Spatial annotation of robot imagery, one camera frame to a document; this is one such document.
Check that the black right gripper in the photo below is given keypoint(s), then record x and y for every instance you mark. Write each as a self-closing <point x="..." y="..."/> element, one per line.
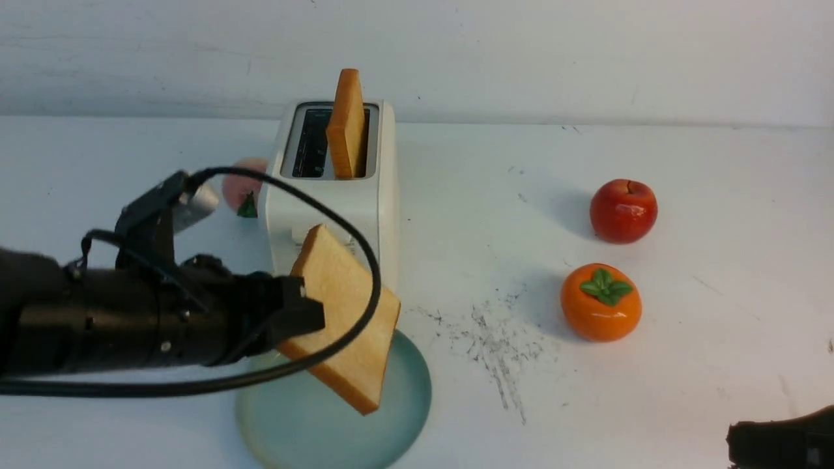
<point x="805" y="442"/>

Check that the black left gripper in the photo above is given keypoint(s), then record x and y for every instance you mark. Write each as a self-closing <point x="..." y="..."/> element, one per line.
<point x="247" y="314"/>

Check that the toast slice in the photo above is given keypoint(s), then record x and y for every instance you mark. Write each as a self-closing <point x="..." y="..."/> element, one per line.
<point x="346" y="131"/>
<point x="336" y="279"/>

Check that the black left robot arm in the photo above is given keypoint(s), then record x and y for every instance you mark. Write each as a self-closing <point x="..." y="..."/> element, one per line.
<point x="125" y="319"/>

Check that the white toaster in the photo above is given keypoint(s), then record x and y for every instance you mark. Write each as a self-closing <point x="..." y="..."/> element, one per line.
<point x="370" y="203"/>

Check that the pale green round plate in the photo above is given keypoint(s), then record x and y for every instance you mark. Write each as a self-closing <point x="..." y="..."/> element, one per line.
<point x="298" y="422"/>

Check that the pink toy peach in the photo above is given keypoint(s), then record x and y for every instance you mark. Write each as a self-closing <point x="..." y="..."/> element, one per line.
<point x="241" y="193"/>

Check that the orange toy persimmon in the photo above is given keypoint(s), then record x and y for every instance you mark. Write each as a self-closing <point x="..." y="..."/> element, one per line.
<point x="600" y="303"/>

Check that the red toy apple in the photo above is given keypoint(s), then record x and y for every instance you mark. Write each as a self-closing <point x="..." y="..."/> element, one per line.
<point x="623" y="211"/>

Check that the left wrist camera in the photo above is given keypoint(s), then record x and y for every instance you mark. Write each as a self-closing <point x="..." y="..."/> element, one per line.
<point x="151" y="221"/>

